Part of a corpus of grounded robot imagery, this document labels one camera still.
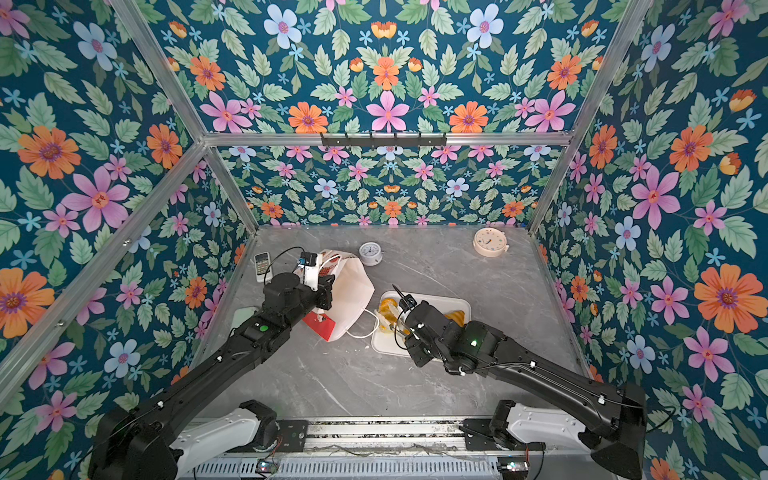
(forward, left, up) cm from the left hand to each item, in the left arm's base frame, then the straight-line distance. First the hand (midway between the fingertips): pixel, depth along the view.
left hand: (336, 270), depth 77 cm
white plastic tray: (-4, -14, -14) cm, 20 cm away
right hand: (-17, -18, -7) cm, 26 cm away
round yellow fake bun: (-2, -11, -19) cm, 22 cm away
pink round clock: (+25, -52, -21) cm, 61 cm away
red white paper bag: (+3, -1, -16) cm, 16 cm away
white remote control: (+20, +33, -23) cm, 45 cm away
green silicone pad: (+1, +35, -23) cm, 42 cm away
